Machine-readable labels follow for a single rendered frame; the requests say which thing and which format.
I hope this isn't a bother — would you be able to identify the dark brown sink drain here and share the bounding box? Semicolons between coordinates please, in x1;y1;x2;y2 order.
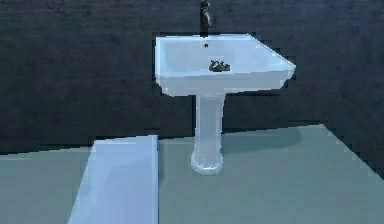
208;59;231;73

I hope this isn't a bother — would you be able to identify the dark metal faucet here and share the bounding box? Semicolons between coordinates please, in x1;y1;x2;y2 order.
199;0;213;38

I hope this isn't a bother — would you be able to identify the white pedestal sink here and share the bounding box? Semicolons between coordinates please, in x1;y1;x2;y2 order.
154;32;297;176

